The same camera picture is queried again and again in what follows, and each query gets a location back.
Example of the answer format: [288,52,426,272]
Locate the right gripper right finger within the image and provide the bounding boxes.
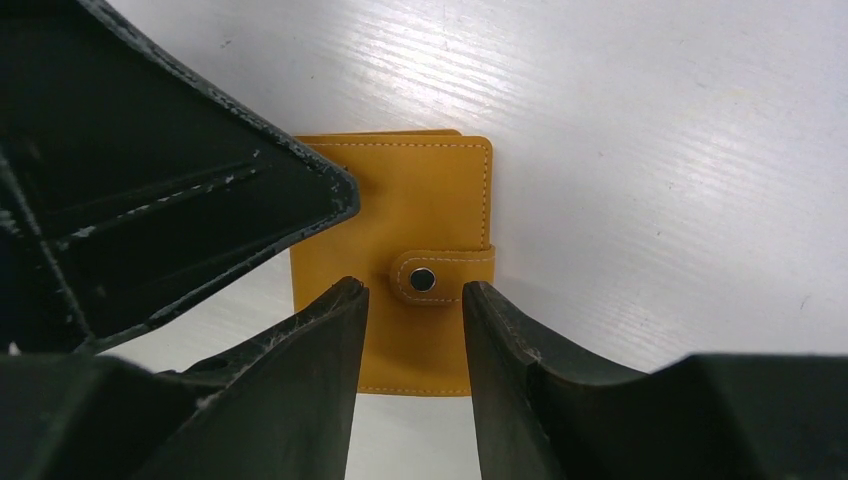
[462,281,643,479]

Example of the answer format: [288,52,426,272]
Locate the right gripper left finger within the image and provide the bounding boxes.
[134,277,369,479]

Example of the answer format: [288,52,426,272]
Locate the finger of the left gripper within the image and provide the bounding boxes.
[1,1,360,353]

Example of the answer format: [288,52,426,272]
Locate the yellow leather card holder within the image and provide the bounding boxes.
[290,129,496,397]

